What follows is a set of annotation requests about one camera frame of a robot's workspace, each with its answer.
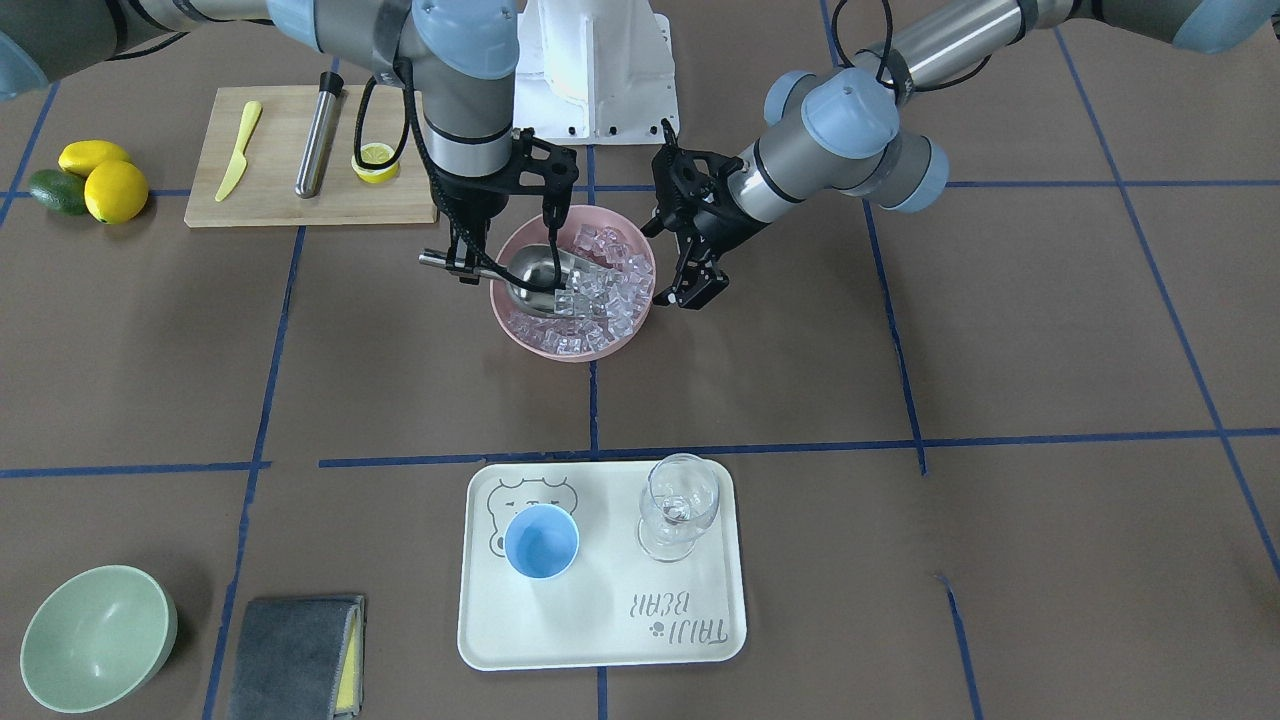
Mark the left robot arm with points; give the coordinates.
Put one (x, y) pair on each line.
(841, 130)

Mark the clear ice cubes pile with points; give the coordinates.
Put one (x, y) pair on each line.
(600, 285)

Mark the green lime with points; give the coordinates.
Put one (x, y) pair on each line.
(60, 191)

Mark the clear wine glass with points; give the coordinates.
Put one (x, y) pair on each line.
(678, 505)

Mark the lemon half slice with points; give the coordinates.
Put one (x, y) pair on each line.
(375, 163)

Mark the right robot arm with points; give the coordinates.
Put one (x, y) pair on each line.
(146, 61)

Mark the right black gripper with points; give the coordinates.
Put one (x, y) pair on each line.
(472, 204)

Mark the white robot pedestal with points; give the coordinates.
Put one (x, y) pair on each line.
(595, 73)

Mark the yellow lemon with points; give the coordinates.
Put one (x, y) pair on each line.
(82, 157)
(116, 192)

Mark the grey folded cloth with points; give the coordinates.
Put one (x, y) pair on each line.
(300, 658)

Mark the metal ice scoop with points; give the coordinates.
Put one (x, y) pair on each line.
(540, 281)

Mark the light blue plastic cup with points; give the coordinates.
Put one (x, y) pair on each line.
(542, 541)

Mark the steel cylinder tool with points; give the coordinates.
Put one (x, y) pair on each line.
(321, 134)

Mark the yellow plastic knife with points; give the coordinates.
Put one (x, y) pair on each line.
(238, 161)

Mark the green ceramic bowl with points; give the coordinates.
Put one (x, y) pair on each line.
(97, 638)

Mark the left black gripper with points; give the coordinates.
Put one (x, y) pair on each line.
(712, 222)

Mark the pink bowl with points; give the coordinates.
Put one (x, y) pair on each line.
(572, 285)

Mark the white bear tray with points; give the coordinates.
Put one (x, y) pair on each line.
(614, 605)

